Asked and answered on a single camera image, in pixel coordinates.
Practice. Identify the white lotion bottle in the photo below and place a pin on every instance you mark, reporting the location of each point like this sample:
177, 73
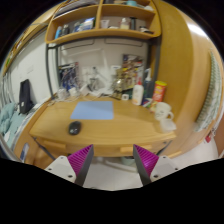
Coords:
137, 95

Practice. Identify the white mug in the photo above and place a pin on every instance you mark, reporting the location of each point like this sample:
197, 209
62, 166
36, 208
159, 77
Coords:
162, 111

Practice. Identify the small white plastic container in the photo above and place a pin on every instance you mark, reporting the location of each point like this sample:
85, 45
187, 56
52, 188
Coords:
167, 125

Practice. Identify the robot model kit box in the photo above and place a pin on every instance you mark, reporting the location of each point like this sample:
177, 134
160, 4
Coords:
69, 76

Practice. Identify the colourful printed box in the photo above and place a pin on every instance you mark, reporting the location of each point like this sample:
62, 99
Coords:
132, 71

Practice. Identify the small white power adapter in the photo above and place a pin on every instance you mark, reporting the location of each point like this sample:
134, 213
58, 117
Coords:
72, 92

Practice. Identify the red snack can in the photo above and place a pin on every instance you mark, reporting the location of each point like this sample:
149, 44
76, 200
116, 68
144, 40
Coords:
159, 91

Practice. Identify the small white desk clock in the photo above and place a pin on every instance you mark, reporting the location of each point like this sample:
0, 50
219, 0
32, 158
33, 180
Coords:
125, 97

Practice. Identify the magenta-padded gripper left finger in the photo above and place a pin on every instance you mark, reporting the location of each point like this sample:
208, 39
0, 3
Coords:
65, 166

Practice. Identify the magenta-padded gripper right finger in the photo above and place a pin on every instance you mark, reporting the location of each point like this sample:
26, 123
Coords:
160, 166

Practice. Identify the blue mouse pad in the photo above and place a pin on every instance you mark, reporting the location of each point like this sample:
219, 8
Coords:
93, 110

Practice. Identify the brown tree figure toy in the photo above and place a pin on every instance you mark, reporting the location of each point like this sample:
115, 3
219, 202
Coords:
118, 88

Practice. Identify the black computer mouse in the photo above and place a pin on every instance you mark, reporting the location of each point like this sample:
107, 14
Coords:
74, 127

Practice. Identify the wooden wall shelf unit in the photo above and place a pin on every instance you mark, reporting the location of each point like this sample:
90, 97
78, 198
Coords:
100, 32

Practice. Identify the teal bedding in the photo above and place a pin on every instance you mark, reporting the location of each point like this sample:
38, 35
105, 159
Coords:
10, 121

